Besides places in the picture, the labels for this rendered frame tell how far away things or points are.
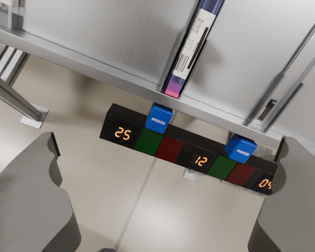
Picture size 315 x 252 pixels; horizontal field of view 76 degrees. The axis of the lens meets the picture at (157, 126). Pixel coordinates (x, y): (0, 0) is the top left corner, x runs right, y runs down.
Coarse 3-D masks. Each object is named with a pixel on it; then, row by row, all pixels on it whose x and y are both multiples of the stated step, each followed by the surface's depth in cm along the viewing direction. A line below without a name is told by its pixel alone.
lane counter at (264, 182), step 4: (264, 176) 29; (268, 176) 29; (272, 176) 29; (260, 180) 29; (264, 180) 29; (268, 180) 29; (256, 184) 30; (260, 184) 30; (264, 184) 30; (268, 184) 29; (252, 188) 30; (256, 188) 30; (260, 188) 30; (264, 188) 30; (268, 188) 30; (264, 192) 30; (268, 192) 30
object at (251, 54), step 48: (48, 0) 19; (96, 0) 18; (144, 0) 18; (192, 0) 18; (240, 0) 18; (288, 0) 18; (96, 48) 20; (144, 48) 20; (240, 48) 20; (288, 48) 20; (192, 96) 22; (240, 96) 22; (288, 96) 22
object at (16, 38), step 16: (0, 32) 18; (16, 32) 19; (16, 48) 19; (32, 48) 18; (48, 48) 18; (64, 48) 20; (64, 64) 19; (80, 64) 19; (96, 64) 20; (112, 80) 20; (128, 80) 20; (144, 80) 21; (144, 96) 20; (160, 96) 20; (192, 112) 21; (208, 112) 21; (224, 112) 23; (224, 128) 22; (240, 128) 22; (256, 128) 22; (272, 144) 23; (304, 144) 24
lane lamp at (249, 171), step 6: (234, 168) 28; (240, 168) 28; (246, 168) 28; (252, 168) 28; (234, 174) 29; (240, 174) 29; (246, 174) 29; (228, 180) 29; (234, 180) 29; (240, 180) 29
